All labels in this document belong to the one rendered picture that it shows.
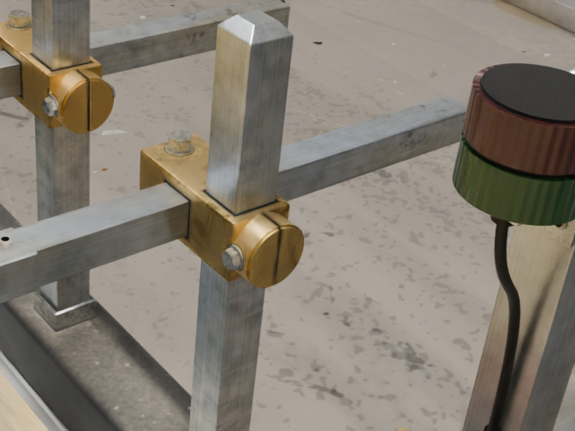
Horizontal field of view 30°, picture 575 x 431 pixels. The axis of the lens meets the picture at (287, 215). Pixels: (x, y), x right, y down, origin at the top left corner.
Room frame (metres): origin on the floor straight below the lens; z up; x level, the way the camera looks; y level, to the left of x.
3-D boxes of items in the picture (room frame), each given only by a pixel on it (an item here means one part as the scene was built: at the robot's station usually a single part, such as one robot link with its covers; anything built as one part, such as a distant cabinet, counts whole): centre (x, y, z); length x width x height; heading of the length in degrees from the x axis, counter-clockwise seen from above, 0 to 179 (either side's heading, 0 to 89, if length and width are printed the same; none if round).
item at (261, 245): (0.65, 0.05, 0.95); 0.13 x 0.06 x 0.05; 43
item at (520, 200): (0.42, -0.10, 1.14); 0.06 x 0.06 x 0.02
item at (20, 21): (0.87, 0.25, 0.98); 0.02 x 0.02 x 0.01
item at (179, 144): (0.69, 0.08, 0.98); 0.02 x 0.02 x 0.01
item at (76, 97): (0.83, 0.22, 0.95); 0.13 x 0.06 x 0.05; 43
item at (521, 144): (0.42, -0.10, 1.16); 0.06 x 0.06 x 0.02
